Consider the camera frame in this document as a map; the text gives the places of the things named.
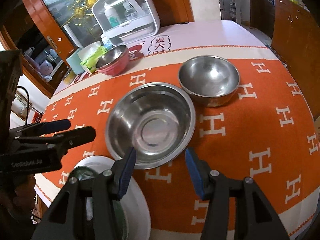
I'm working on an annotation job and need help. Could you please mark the teal ceramic canister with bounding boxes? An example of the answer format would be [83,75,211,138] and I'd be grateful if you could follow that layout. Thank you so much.
[66,52,85,75]

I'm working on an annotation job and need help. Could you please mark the black cable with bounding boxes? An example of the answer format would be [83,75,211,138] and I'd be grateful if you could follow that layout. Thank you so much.
[15,86,32,126]

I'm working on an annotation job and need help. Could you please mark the white green lotion bottle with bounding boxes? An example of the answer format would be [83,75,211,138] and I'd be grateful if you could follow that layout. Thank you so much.
[104,3,121,28]

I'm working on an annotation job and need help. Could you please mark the white clear storage box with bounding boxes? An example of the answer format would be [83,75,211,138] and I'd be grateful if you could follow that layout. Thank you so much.
[92,0,160,47]

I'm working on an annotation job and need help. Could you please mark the white paper plate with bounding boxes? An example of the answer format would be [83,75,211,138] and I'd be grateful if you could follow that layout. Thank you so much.
[75,155,151,239]

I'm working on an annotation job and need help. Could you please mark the orange wooden cabinet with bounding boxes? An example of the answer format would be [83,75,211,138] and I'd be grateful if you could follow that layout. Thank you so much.
[272,0,319,119]

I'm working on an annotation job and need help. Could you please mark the orange H-pattern blanket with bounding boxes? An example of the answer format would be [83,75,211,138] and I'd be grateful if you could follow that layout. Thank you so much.
[36,46,319,238]

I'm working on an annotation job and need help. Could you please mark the small steel bowl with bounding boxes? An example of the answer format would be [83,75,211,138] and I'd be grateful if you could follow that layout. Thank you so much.
[178,55,240,108]

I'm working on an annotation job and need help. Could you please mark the white printed tablecloth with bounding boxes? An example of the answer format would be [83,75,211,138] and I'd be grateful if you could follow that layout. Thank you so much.
[51,21,276,101]

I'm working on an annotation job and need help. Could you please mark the large steel bowl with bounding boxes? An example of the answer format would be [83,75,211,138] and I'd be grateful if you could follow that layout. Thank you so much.
[105,82,196,170]

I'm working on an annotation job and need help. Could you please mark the pink steel bowl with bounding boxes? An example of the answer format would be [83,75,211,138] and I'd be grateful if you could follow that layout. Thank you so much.
[96,45,129,76]

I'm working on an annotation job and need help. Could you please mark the gold door ornament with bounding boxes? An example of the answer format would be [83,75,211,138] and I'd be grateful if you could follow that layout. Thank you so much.
[61,0,98,27]

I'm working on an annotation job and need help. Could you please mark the green tissue pack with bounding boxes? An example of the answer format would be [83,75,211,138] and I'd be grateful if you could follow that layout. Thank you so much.
[80,46,108,73]

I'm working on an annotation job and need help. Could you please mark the left hand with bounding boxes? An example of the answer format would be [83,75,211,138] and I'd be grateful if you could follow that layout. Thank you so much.
[1,174,36,226]

